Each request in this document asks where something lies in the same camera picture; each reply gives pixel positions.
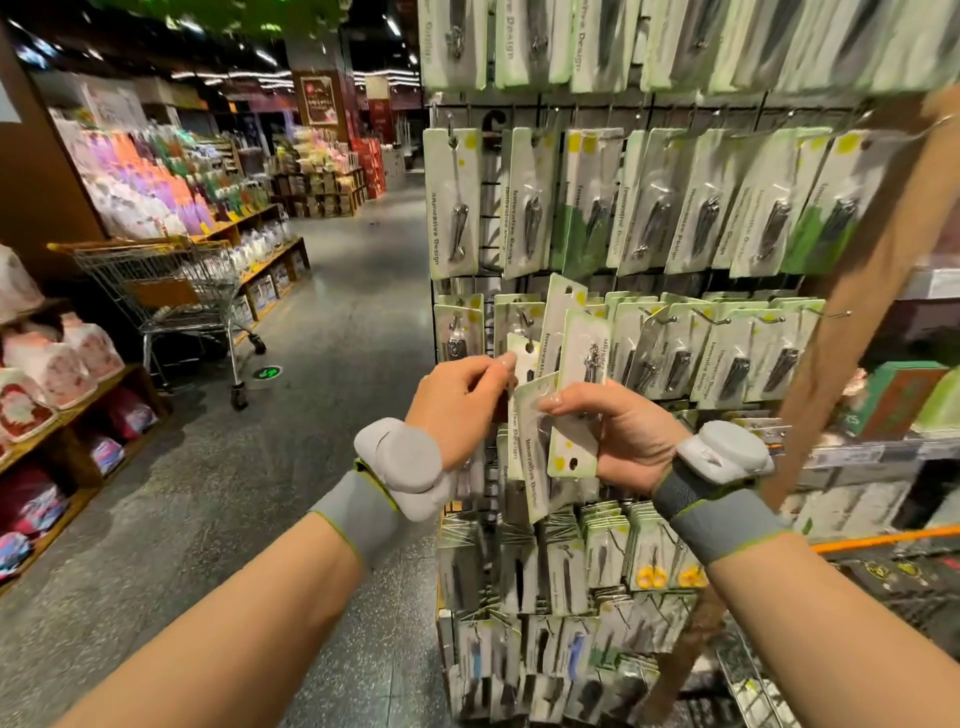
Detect person's left hand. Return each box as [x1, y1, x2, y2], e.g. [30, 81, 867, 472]
[405, 352, 519, 470]

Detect wooden detergent shelf unit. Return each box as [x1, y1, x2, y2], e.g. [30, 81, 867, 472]
[0, 247, 170, 594]

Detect teal orange box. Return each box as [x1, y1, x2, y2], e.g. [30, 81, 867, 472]
[847, 360, 950, 440]

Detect green white box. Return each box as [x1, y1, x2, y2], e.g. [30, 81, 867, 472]
[912, 367, 960, 437]

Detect wooden laundry shelf unit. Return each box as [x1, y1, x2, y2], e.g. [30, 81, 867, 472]
[195, 202, 314, 335]

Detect distant goods display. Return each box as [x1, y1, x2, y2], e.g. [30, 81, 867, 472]
[270, 67, 392, 219]

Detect green hanging ceiling decor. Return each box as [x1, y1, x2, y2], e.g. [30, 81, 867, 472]
[90, 0, 354, 39]

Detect person's right forearm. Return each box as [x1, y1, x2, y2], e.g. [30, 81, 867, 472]
[697, 532, 960, 728]

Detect person's left forearm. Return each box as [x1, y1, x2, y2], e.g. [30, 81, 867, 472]
[60, 517, 369, 728]

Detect empty silver shopping cart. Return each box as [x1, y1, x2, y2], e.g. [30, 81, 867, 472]
[48, 235, 269, 411]

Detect wooden post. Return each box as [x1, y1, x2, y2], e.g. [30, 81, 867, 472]
[637, 90, 960, 728]

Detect wooden pillar panel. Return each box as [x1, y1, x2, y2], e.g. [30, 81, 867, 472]
[0, 30, 110, 294]

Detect grey wrist tracker band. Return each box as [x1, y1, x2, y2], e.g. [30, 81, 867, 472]
[652, 420, 794, 567]
[312, 417, 452, 569]

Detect row of pastel laundry bottles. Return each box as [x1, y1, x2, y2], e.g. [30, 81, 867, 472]
[52, 123, 279, 242]

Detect person's right hand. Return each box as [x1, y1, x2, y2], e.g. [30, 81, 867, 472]
[540, 379, 692, 497]

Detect orange wire shopping cart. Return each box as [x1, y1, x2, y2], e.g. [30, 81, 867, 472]
[712, 525, 960, 728]

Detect rows of hung nail clipper packs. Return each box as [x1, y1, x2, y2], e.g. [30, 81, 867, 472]
[420, 0, 960, 726]

